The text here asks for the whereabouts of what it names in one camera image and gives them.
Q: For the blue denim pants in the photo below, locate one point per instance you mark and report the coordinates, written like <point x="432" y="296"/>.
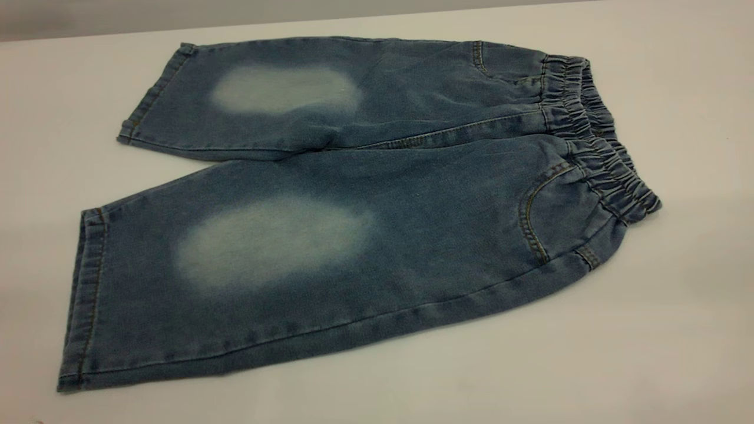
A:
<point x="412" y="206"/>

